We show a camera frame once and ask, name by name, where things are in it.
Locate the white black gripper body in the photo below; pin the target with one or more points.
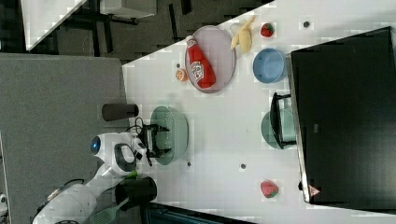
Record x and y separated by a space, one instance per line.
142 141

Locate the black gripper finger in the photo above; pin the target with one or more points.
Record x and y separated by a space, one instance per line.
157 153
156 128

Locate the green plastic strainer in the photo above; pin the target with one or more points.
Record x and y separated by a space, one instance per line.
176 139

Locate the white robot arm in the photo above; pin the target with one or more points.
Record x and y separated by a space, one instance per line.
120 154

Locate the black utensil holder cup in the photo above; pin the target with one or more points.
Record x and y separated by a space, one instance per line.
141 190

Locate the orange slice toy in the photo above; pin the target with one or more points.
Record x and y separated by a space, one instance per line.
181 75

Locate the red ketchup bottle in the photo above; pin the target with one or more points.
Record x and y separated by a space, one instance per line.
201 68

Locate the green slotted spatula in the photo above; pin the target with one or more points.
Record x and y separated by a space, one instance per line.
107 215

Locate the grey padded panel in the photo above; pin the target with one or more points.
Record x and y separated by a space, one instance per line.
51 109

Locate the lilac round plate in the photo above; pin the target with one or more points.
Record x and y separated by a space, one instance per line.
215 44

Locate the pink strawberry toy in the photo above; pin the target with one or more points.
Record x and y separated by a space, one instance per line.
269 189

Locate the peeled banana toy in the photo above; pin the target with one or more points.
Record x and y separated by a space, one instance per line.
243 36

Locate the blue plastic bowl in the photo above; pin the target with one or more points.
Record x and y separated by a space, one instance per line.
269 66

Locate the green plastic mug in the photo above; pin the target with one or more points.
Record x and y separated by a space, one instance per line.
277 125

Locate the red strawberry toy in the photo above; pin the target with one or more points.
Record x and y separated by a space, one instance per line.
267 30

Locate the white side table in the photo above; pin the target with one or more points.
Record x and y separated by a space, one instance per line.
41 17

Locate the black cylinder post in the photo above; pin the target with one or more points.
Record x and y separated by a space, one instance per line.
112 112

